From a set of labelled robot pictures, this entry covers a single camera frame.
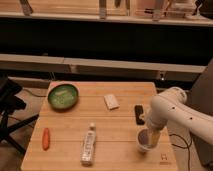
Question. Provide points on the white rectangular block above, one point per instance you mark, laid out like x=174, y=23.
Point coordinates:
x=111, y=101

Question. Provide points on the long wooden bench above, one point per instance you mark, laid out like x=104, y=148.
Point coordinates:
x=111, y=68

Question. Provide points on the green ceramic bowl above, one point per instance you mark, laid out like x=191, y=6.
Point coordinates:
x=63, y=96

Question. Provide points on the orange carrot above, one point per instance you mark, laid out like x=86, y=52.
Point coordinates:
x=46, y=139

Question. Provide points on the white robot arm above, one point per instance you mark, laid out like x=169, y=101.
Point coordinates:
x=193, y=111

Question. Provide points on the black tripod stand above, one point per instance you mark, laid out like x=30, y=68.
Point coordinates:
x=9, y=102

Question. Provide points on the white plastic bottle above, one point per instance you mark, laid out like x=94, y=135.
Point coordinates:
x=88, y=146

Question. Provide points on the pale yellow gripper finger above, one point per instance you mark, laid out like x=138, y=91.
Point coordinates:
x=154, y=138

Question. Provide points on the black rectangular device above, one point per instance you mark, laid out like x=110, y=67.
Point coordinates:
x=138, y=114

